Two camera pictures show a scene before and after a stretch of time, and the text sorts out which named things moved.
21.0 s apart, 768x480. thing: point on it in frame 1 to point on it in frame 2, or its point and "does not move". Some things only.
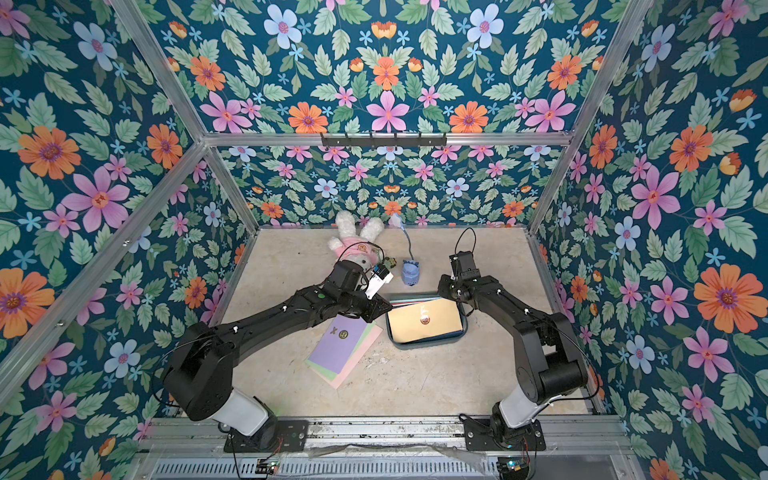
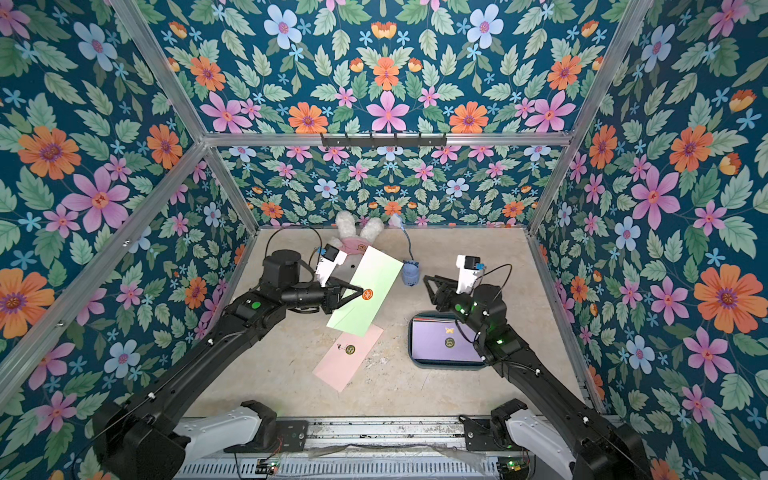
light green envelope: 330,374 to 375,274
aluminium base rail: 385,449 does not move
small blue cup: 411,270 does not move
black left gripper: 374,307 to 331,299
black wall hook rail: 384,141 does not move
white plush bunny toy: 357,246 does not move
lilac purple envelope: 337,342 to 443,340
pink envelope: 354,359 does not move
